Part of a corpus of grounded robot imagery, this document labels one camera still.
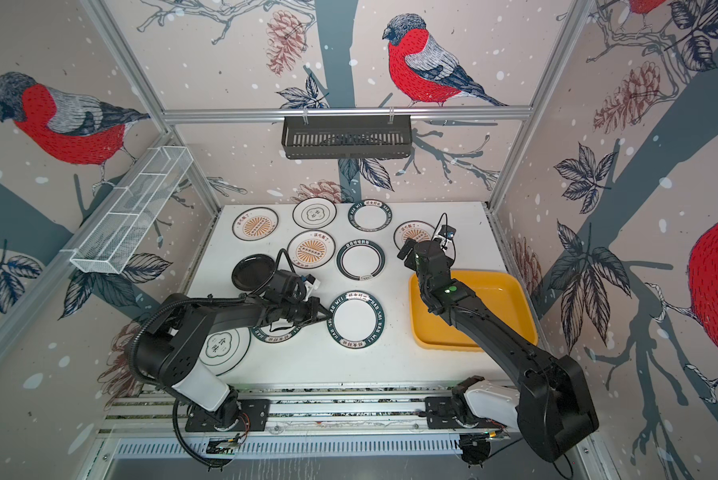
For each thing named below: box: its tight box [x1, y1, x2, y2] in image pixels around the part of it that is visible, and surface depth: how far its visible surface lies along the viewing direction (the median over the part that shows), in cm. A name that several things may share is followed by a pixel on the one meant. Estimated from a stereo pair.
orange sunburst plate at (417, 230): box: [393, 220, 435, 251], surface depth 116 cm
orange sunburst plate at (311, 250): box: [296, 239, 327, 263], surface depth 109 cm
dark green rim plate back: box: [348, 198, 393, 233], surface depth 121 cm
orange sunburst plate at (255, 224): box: [232, 207, 279, 242], surface depth 119 cm
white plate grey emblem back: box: [292, 196, 338, 230], surface depth 121 cm
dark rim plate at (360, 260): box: [336, 240, 386, 281], surface depth 107 cm
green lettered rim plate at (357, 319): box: [327, 290, 386, 349], surface depth 92 cm
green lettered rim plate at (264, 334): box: [250, 323, 302, 344], surface depth 87 cm
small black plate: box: [231, 253, 276, 291], surface depth 104 cm
